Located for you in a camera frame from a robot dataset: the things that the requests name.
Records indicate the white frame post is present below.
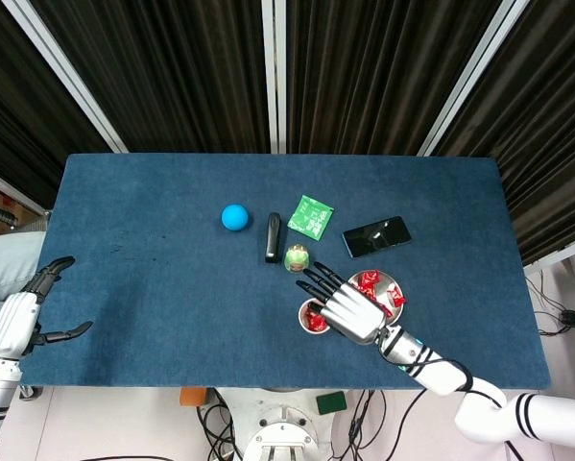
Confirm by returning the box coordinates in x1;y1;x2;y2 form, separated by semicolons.
1;0;129;155
260;0;288;155
417;0;532;158

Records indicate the dark green box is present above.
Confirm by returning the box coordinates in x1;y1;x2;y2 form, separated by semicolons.
315;391;348;416

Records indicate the white paper cup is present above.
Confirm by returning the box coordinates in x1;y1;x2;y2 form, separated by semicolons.
298;298;334;336

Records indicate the blue table cloth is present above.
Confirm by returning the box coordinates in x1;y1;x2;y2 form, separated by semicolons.
4;153;553;389

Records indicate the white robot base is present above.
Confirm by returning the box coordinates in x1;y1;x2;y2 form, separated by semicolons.
214;386;360;461

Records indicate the orange box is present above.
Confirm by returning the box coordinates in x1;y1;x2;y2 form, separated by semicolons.
180;387;209;408

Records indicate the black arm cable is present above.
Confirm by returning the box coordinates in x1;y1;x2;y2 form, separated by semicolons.
396;352;507;461

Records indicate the grey jeans leg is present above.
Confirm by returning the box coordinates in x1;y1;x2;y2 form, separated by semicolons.
0;230;47;371

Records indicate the white frame rail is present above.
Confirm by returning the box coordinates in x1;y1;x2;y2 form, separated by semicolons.
0;162;53;216

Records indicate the black stapler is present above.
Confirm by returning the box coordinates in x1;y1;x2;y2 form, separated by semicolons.
264;211;283;264

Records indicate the heap of red candies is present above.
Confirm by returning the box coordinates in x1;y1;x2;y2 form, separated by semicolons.
353;270;407;313

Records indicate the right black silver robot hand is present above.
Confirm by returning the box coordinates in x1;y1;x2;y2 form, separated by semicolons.
295;261;388;346

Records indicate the green sachet packet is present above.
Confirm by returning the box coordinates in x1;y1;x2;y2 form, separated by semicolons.
286;193;335;240

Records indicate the black pleated curtain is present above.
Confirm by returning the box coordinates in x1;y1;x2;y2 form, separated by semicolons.
435;0;575;265
0;0;120;207
286;0;512;156
30;0;272;155

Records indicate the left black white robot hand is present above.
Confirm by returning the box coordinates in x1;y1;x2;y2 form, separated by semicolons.
0;255;95;359

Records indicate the metal bowl with red candies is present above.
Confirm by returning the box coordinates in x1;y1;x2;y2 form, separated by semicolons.
347;269;407;323

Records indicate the black cable bundle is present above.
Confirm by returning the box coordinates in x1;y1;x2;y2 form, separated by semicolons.
195;388;248;461
329;388;389;461

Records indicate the blue ball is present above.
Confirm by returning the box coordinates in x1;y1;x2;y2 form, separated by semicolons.
220;204;251;232

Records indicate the black smartphone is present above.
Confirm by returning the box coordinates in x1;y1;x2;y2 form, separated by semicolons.
341;215;413;259

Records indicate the green nesting doll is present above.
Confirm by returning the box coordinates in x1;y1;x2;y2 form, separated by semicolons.
283;243;312;276

